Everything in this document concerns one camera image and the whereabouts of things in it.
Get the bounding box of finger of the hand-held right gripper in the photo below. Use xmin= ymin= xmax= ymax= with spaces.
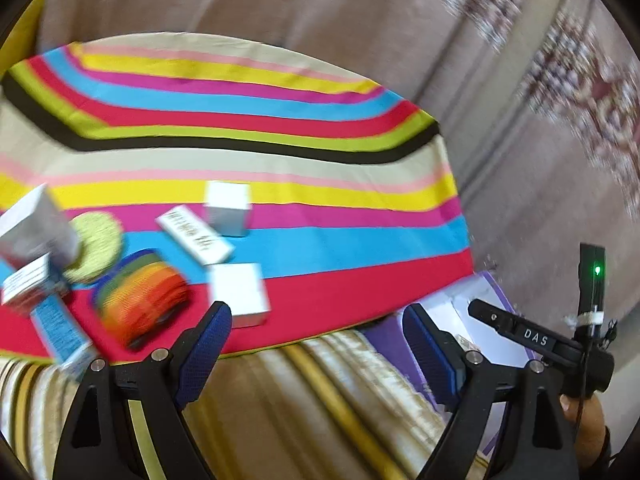
xmin=467 ymin=299 xmax=556 ymax=358

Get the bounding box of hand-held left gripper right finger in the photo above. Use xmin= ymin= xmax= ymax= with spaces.
xmin=402 ymin=304 xmax=581 ymax=480

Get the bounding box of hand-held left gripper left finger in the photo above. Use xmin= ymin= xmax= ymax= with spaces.
xmin=52 ymin=300 xmax=233 ymax=480

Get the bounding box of purple cardboard box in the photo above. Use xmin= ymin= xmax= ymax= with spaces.
xmin=360 ymin=270 xmax=521 ymax=466

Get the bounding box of long white gold-print box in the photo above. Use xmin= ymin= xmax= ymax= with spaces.
xmin=156 ymin=205 xmax=236 ymax=266

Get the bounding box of person's right forearm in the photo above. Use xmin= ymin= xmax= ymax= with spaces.
xmin=577 ymin=425 xmax=631 ymax=480

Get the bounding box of person's right hand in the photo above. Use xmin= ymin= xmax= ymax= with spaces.
xmin=560 ymin=395 xmax=608 ymax=471

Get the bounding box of small white cube box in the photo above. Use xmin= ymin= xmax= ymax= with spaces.
xmin=207 ymin=262 xmax=272 ymax=328
xmin=204 ymin=181 xmax=252 ymax=237

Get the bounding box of rainbow spring toy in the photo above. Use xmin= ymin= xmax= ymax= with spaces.
xmin=92 ymin=249 xmax=191 ymax=351

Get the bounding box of beige striped plush cushion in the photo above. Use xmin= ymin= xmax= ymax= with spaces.
xmin=0 ymin=327 xmax=496 ymax=480

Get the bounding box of blue white carton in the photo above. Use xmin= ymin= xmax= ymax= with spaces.
xmin=30 ymin=292 xmax=98 ymax=376

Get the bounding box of green round scrub pad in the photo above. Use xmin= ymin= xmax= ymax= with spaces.
xmin=62 ymin=211 xmax=125 ymax=286

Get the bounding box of white medicine box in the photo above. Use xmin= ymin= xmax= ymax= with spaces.
xmin=0 ymin=255 xmax=68 ymax=316

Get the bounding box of silver grey carton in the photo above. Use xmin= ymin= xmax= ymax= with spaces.
xmin=0 ymin=185 xmax=81 ymax=271

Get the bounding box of rainbow striped cushion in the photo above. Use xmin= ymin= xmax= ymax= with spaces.
xmin=0 ymin=35 xmax=476 ymax=366

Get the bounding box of beige patterned carpet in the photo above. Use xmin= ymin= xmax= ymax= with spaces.
xmin=40 ymin=0 xmax=640 ymax=461

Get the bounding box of yellow leather sofa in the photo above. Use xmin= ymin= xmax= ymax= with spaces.
xmin=0 ymin=0 xmax=51 ymax=68

